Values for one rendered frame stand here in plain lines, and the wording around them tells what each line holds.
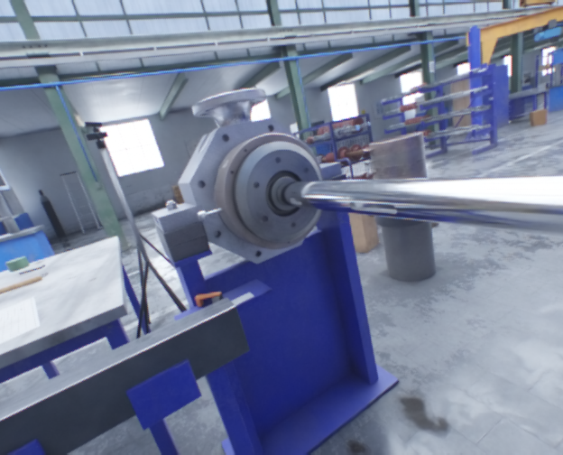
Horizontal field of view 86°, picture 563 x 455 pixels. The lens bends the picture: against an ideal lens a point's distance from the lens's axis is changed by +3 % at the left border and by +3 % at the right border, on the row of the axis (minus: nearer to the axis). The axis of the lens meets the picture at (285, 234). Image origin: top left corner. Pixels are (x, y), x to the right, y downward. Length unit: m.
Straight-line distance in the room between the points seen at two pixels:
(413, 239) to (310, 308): 1.21
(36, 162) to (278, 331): 11.83
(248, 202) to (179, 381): 0.49
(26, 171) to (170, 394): 12.15
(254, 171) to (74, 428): 0.72
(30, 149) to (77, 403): 12.13
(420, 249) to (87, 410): 2.17
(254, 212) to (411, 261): 1.77
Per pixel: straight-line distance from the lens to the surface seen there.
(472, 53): 11.40
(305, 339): 1.50
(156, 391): 0.84
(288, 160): 0.95
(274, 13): 8.84
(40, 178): 12.72
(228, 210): 0.91
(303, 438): 1.58
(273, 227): 0.93
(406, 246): 2.44
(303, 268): 1.36
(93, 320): 1.13
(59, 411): 0.84
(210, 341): 0.82
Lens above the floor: 1.23
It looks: 16 degrees down
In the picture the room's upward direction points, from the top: 14 degrees counter-clockwise
